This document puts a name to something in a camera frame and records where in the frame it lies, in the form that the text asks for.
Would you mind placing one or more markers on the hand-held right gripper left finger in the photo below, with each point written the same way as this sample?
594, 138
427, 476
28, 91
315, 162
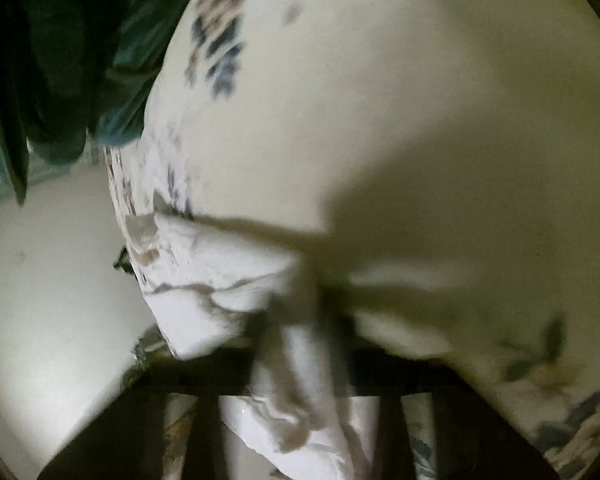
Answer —
200, 376

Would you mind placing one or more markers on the small white garment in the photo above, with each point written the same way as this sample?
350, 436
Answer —
220, 270

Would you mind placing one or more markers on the white floral bed sheet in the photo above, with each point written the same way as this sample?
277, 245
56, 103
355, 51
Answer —
380, 110

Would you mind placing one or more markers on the dark green cloth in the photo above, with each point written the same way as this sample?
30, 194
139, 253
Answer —
70, 50

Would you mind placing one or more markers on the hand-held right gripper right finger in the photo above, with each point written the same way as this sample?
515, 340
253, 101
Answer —
405, 371

